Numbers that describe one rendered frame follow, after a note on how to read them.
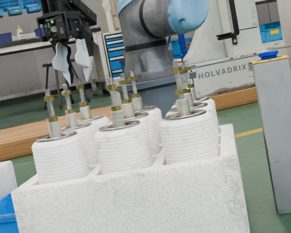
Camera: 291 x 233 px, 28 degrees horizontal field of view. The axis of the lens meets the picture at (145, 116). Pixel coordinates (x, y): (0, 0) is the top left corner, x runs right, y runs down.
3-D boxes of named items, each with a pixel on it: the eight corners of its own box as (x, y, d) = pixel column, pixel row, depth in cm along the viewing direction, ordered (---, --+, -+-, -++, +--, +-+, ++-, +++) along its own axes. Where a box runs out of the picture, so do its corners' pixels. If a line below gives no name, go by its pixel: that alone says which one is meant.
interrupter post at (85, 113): (80, 122, 129) (77, 107, 129) (90, 119, 130) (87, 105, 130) (83, 122, 127) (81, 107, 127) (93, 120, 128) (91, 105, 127)
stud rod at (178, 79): (179, 103, 101) (171, 60, 100) (180, 102, 102) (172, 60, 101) (184, 102, 101) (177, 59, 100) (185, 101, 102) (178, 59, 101)
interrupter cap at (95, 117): (66, 124, 130) (65, 121, 130) (97, 117, 133) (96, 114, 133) (75, 125, 124) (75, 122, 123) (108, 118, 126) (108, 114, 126)
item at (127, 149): (166, 226, 101) (148, 124, 99) (112, 237, 100) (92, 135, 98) (161, 211, 110) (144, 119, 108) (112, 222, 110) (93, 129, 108)
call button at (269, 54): (258, 62, 120) (257, 52, 119) (278, 58, 119) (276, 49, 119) (260, 63, 116) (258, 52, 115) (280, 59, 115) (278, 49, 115)
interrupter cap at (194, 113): (159, 120, 105) (159, 116, 105) (199, 112, 106) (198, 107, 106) (169, 123, 97) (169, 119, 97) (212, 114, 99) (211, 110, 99)
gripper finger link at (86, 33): (77, 61, 126) (64, 22, 126) (81, 60, 128) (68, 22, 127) (95, 54, 124) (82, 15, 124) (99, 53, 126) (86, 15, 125)
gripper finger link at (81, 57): (75, 84, 122) (61, 42, 122) (88, 81, 128) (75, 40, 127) (87, 79, 121) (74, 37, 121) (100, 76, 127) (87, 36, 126)
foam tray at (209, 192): (83, 222, 140) (69, 150, 138) (245, 199, 134) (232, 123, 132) (31, 291, 101) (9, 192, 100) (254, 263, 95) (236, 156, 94)
